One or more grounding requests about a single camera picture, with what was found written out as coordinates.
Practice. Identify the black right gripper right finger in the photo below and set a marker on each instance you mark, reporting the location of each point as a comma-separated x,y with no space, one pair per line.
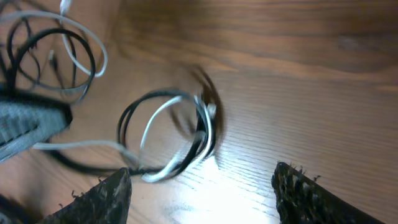
300,199

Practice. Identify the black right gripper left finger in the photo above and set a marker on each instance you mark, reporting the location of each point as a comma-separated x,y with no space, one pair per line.
107,202

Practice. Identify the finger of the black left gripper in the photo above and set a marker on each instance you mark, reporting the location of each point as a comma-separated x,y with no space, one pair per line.
27,119

